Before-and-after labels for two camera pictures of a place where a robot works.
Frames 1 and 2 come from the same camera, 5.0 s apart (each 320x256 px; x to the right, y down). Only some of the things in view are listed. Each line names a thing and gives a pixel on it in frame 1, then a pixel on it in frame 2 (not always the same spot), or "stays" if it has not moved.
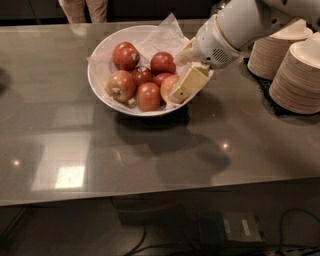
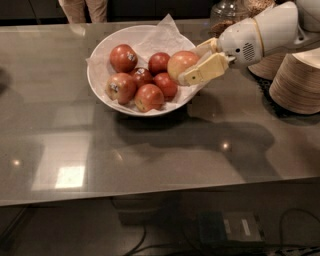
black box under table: x=219 y=227 stays
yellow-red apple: x=167 y=84 → x=179 y=62
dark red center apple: x=142 y=75 stays
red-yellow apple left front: x=120 y=86 stays
